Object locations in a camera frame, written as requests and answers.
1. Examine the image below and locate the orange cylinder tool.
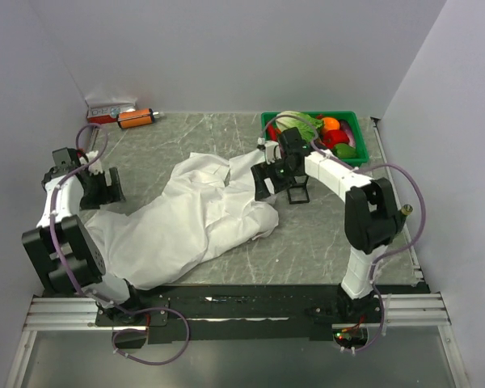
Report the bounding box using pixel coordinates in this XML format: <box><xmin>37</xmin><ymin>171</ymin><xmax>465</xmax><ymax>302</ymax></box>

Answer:
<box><xmin>116</xmin><ymin>108</ymin><xmax>164</xmax><ymax>129</ymax></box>

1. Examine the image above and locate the toy red bell pepper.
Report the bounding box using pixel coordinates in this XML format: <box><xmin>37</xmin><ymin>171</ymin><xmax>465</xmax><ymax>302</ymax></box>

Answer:
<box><xmin>322</xmin><ymin>129</ymin><xmax>349</xmax><ymax>150</ymax></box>

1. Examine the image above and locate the small black frame stand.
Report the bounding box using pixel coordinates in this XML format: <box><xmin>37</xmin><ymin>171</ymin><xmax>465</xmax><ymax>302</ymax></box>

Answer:
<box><xmin>286</xmin><ymin>175</ymin><xmax>310</xmax><ymax>205</ymax></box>

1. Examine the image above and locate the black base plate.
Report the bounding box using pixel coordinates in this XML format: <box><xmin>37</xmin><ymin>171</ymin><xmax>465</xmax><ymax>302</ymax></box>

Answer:
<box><xmin>104</xmin><ymin>282</ymin><xmax>431</xmax><ymax>344</ymax></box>

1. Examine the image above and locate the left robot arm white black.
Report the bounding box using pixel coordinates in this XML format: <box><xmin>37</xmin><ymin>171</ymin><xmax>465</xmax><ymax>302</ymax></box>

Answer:
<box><xmin>22</xmin><ymin>148</ymin><xmax>144</xmax><ymax>325</ymax></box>

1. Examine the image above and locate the toy purple eggplant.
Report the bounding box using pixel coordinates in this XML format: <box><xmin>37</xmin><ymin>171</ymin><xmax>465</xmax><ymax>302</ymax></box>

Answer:
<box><xmin>339</xmin><ymin>120</ymin><xmax>356</xmax><ymax>148</ymax></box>

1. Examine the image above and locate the green plastic basket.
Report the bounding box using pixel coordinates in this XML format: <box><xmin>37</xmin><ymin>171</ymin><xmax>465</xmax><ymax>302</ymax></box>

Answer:
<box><xmin>260</xmin><ymin>111</ymin><xmax>369</xmax><ymax>167</ymax></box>

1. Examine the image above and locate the aluminium rail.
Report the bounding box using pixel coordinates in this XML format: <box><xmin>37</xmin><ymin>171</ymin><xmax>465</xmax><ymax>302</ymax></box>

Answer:
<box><xmin>23</xmin><ymin>293</ymin><xmax>451</xmax><ymax>331</ymax></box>

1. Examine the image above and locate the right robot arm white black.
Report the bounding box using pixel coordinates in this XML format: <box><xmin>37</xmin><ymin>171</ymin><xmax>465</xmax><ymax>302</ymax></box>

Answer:
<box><xmin>251</xmin><ymin>128</ymin><xmax>406</xmax><ymax>323</ymax></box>

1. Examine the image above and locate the toy orange fruit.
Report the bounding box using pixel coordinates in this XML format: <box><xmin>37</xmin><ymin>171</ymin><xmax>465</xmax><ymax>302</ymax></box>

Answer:
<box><xmin>321</xmin><ymin>116</ymin><xmax>340</xmax><ymax>133</ymax></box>

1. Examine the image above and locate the toy green bell pepper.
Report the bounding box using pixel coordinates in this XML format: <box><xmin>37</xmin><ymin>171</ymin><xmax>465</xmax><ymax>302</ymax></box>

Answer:
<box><xmin>331</xmin><ymin>143</ymin><xmax>358</xmax><ymax>159</ymax></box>

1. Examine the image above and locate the toy cabbage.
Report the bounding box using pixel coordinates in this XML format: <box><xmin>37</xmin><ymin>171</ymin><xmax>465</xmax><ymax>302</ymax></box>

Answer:
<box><xmin>275</xmin><ymin>111</ymin><xmax>323</xmax><ymax>141</ymax></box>

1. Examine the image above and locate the red white carton box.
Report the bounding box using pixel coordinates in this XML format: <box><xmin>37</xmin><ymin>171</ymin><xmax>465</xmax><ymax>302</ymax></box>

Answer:
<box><xmin>86</xmin><ymin>95</ymin><xmax>137</xmax><ymax>124</ymax></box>

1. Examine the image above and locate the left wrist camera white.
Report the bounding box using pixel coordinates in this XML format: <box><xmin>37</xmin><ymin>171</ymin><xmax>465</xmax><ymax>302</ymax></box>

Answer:
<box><xmin>77</xmin><ymin>149</ymin><xmax>104</xmax><ymax>176</ymax></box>

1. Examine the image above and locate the green glass bottle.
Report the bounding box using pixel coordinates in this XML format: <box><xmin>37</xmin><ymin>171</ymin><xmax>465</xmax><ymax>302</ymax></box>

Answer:
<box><xmin>399</xmin><ymin>204</ymin><xmax>413</xmax><ymax>220</ymax></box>

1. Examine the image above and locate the toy red chili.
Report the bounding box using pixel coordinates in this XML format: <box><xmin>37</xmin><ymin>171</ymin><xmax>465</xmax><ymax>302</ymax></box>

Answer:
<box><xmin>267</xmin><ymin>123</ymin><xmax>279</xmax><ymax>141</ymax></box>

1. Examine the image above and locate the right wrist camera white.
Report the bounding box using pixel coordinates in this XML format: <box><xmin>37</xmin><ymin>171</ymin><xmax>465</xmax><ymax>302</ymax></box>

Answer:
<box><xmin>257</xmin><ymin>137</ymin><xmax>281</xmax><ymax>164</ymax></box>

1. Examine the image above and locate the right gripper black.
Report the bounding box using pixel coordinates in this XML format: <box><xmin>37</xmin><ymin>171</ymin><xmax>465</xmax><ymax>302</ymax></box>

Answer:
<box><xmin>251</xmin><ymin>157</ymin><xmax>301</xmax><ymax>202</ymax></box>

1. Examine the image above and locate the white garment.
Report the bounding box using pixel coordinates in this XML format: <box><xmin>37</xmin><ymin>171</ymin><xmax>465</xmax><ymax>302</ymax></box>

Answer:
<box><xmin>86</xmin><ymin>150</ymin><xmax>279</xmax><ymax>290</ymax></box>

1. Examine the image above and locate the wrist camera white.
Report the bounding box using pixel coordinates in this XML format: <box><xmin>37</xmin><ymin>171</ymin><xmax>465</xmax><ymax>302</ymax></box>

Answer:
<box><xmin>257</xmin><ymin>137</ymin><xmax>281</xmax><ymax>164</ymax></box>
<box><xmin>77</xmin><ymin>149</ymin><xmax>104</xmax><ymax>176</ymax></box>

